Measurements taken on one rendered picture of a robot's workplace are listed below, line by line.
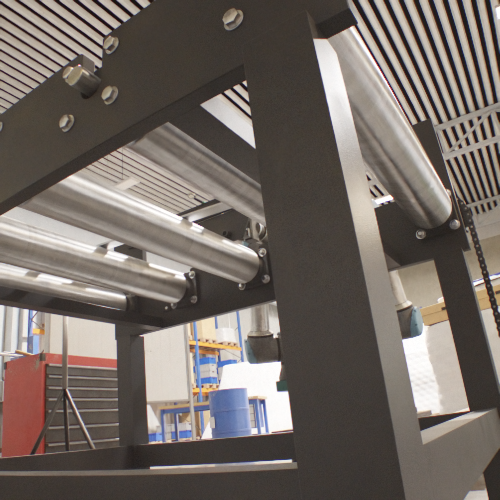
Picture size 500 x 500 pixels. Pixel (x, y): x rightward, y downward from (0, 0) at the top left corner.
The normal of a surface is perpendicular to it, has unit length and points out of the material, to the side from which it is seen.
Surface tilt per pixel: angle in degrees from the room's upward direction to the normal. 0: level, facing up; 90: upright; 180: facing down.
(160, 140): 149
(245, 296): 90
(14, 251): 138
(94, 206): 127
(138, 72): 90
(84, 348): 90
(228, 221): 90
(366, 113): 160
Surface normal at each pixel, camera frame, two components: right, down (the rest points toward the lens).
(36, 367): -0.55, -0.24
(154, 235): 0.63, 0.51
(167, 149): 0.37, 0.78
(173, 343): 0.53, -0.35
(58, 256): 0.79, 0.15
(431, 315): -0.81, -0.13
